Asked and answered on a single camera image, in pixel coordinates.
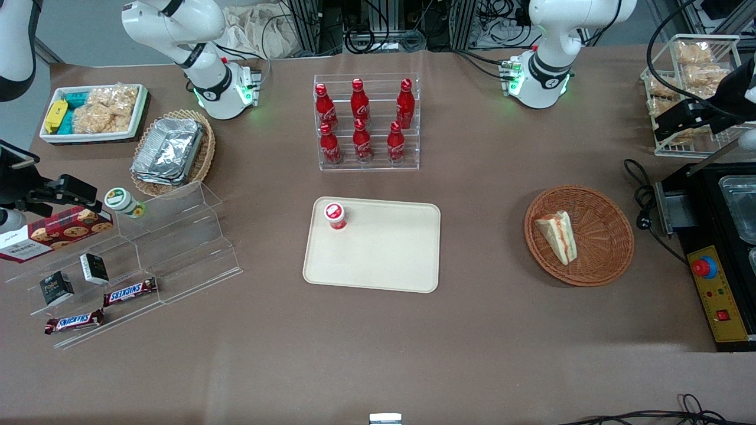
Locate clear acrylic bottle rack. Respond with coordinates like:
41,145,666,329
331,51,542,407
314,73,421,172

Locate red tartan cookie box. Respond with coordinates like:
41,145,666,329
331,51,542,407
0,205,114,264

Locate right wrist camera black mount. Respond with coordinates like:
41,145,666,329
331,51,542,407
24,174,101,218

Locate clear bag of crackers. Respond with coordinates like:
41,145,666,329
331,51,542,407
72,84,140,135

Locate red lidded cup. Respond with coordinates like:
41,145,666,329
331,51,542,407
324,202,347,231

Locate black appliance with yellow panel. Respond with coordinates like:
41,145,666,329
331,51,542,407
654,136,756,353

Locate steel pan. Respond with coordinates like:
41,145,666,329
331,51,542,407
719,175,756,246

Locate brown chocolate bar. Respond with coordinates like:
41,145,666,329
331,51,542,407
103,277,158,308
44,309,105,335

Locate red cola bottle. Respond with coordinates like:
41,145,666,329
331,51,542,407
387,121,406,164
315,83,339,130
320,122,343,165
353,119,374,164
396,79,415,129
351,78,370,123

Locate white rectangular bin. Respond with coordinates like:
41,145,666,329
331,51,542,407
39,83,149,144

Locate round brown wicker basket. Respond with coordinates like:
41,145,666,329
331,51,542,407
524,185,636,287

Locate white wire rack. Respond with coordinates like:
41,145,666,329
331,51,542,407
641,34,756,158

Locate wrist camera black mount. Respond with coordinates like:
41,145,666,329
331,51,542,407
653,99,709,142
24,174,101,218

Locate clear acrylic stepped stand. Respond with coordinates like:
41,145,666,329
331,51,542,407
5,181,243,350

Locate oval tan wicker basket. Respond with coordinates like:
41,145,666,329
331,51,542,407
130,109,216,198

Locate beige plastic tray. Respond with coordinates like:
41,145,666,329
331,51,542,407
302,197,442,294

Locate green lidded jar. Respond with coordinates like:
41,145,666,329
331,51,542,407
104,187,146,219

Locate triangular sandwich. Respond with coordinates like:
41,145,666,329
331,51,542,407
535,211,575,266

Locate brown table cover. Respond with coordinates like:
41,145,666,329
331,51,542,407
0,44,756,425

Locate small black box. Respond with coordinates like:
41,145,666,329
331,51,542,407
40,272,75,306
80,253,110,286

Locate beige cloth bag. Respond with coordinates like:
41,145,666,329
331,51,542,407
221,5,296,60

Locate yellow snack pack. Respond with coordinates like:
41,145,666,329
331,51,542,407
45,100,69,134

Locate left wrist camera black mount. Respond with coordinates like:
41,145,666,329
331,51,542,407
653,99,709,142

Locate black floor cables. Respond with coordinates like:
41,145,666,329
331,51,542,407
558,394,756,425

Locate tangled background cables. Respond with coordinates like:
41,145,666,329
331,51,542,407
322,0,532,54

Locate black power cable with plug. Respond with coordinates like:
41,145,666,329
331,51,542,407
624,158,689,264

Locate stacked foil containers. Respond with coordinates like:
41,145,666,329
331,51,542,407
131,117,205,187

